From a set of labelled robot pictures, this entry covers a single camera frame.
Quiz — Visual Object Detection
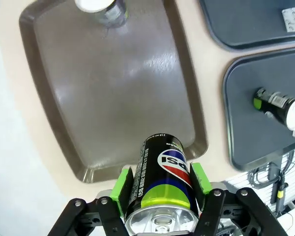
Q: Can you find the black cable bundle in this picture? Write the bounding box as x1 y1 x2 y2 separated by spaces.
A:
248 147 295 191

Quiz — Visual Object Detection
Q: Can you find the black plastic tray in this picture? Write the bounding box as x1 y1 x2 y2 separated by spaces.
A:
199 0 295 51
222 46 295 172

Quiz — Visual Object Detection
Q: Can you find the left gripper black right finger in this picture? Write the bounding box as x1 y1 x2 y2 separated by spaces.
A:
189 162 289 236

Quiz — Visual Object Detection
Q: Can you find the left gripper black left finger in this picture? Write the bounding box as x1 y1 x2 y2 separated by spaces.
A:
47 165 135 236

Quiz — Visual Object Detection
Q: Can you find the black plug yellow label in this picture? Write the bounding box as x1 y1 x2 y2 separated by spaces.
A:
275 172 286 213

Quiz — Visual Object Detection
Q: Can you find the grey patterned drink can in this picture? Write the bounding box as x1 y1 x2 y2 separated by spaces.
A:
74 0 129 28

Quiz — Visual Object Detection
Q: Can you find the brown plastic tray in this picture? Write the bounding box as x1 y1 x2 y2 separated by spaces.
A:
18 0 209 184

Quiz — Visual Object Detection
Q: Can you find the white slatted panel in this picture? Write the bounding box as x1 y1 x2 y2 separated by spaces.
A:
222 145 295 215

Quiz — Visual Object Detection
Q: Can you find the black Pepsi can green band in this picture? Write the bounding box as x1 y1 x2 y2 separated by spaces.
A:
124 133 203 236
253 87 295 132

